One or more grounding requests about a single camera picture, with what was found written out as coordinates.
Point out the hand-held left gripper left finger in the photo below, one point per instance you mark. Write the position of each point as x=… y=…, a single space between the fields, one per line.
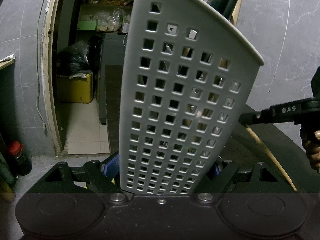
x=111 y=168

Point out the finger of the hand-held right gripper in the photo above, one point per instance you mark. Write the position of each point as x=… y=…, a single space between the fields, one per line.
x=265 y=116

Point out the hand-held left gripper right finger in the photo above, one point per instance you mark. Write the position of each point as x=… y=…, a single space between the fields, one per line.
x=215 y=173

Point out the white perforated plastic basket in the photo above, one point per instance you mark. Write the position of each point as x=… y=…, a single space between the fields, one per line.
x=138 y=17

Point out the person's right hand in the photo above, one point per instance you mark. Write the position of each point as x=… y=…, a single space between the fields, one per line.
x=313 y=152

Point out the yellow box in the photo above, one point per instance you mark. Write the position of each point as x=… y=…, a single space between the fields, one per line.
x=75 y=90

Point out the dark flask red cap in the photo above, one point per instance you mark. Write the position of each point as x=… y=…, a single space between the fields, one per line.
x=21 y=162

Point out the grey cabinet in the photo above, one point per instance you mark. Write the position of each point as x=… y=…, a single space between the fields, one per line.
x=112 y=55

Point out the black garbage bag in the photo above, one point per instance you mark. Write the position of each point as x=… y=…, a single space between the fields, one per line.
x=72 y=60

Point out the small white box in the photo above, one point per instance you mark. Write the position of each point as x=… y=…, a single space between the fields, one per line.
x=125 y=27

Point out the green box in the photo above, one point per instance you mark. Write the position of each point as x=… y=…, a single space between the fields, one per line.
x=87 y=25

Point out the clear food bags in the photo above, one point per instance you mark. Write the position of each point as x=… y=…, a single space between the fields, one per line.
x=112 y=21

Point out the white tube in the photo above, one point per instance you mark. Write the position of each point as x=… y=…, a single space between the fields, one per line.
x=8 y=58

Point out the storage shelf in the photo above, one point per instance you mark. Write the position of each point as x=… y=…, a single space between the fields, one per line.
x=105 y=5

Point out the door frame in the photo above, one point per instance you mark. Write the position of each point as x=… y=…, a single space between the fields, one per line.
x=48 y=80

